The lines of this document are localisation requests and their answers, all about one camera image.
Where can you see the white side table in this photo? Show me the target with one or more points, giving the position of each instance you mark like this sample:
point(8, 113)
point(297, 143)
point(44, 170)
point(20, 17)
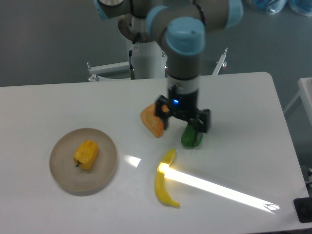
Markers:
point(303, 96)

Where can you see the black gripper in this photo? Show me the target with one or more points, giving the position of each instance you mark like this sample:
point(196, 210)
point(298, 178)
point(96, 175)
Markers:
point(181, 103)

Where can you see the green bell pepper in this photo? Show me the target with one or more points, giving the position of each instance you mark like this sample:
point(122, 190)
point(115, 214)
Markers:
point(191, 138)

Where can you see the blue plastic bag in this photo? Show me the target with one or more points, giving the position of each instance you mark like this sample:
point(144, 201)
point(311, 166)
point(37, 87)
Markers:
point(302, 7)
point(268, 7)

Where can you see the orange slice toy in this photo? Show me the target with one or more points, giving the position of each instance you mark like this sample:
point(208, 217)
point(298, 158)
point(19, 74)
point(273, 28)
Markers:
point(154, 124)

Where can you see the yellow banana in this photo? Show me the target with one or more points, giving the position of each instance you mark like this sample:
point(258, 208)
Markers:
point(159, 183)

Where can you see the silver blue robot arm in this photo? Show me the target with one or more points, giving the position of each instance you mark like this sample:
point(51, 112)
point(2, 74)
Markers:
point(108, 9)

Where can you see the yellow bell pepper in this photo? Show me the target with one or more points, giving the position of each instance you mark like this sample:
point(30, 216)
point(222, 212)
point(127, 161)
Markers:
point(86, 154)

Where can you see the beige round plate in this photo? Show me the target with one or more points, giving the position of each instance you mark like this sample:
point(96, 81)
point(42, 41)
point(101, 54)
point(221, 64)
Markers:
point(76, 180)

